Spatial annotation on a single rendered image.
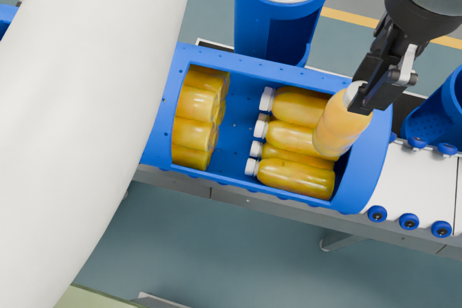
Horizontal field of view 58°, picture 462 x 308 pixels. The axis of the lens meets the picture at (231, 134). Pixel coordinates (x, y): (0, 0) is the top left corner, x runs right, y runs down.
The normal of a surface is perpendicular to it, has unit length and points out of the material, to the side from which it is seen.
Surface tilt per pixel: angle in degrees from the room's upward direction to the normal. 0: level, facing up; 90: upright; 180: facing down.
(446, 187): 0
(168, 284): 0
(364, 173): 38
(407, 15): 90
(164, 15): 66
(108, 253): 0
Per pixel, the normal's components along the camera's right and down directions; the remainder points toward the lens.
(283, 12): -0.04, 0.94
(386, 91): -0.24, 0.93
